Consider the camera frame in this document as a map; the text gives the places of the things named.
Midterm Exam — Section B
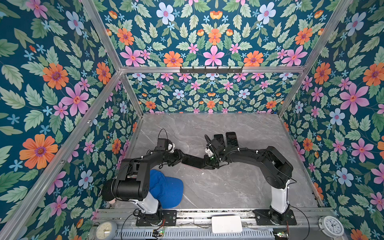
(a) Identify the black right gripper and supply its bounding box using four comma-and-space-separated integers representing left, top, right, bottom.
198, 153, 221, 170

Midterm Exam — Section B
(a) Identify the black phone case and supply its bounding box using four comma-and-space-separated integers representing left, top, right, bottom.
226, 132, 239, 148

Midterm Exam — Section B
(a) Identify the pink phone case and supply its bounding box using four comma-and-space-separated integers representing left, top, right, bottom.
182, 155, 206, 169

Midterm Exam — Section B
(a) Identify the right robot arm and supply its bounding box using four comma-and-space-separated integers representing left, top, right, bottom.
205, 132, 294, 225

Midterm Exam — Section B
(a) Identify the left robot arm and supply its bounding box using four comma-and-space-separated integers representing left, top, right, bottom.
101, 138, 186, 226

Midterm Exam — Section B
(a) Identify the blue cap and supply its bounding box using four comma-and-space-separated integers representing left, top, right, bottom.
149, 170, 184, 209

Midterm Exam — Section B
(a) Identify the white box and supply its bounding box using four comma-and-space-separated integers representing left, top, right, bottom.
211, 215, 243, 234

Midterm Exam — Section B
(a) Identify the left round clock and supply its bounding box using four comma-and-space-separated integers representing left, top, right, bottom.
95, 221, 118, 240

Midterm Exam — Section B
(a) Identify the round clock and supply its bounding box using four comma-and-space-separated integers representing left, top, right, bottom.
318, 216, 345, 238
95, 221, 118, 240

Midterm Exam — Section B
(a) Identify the right round clock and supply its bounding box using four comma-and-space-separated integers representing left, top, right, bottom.
318, 216, 345, 238

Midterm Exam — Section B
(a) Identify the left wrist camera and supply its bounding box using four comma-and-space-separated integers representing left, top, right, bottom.
166, 141, 176, 153

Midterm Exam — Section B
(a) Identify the black hook rail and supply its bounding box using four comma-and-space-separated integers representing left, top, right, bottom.
179, 66, 243, 75

